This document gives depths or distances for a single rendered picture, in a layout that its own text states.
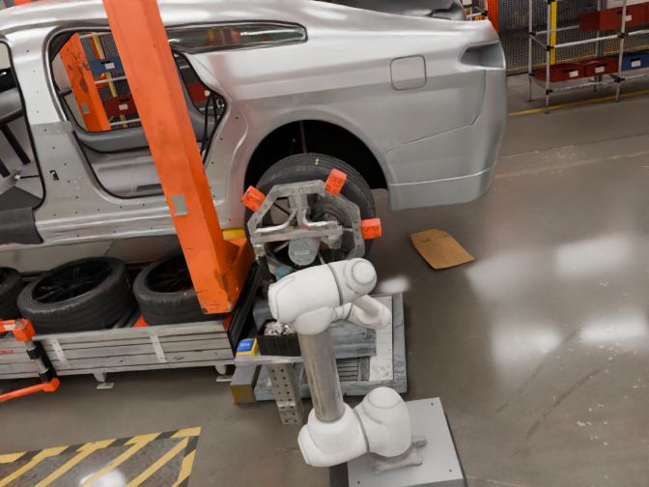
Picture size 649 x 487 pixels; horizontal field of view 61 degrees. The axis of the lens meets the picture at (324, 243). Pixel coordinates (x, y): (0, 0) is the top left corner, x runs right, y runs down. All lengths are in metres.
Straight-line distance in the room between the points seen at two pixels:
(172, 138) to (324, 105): 0.80
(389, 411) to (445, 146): 1.49
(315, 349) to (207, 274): 1.21
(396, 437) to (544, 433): 0.96
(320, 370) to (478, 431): 1.21
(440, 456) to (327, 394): 0.54
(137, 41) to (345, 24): 0.98
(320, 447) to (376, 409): 0.22
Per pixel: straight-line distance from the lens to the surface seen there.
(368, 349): 3.03
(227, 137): 3.04
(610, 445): 2.79
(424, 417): 2.27
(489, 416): 2.84
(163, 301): 3.22
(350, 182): 2.63
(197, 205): 2.61
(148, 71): 2.48
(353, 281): 1.55
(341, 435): 1.91
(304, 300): 1.55
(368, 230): 2.62
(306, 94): 2.87
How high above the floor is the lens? 2.03
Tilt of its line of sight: 27 degrees down
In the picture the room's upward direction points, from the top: 11 degrees counter-clockwise
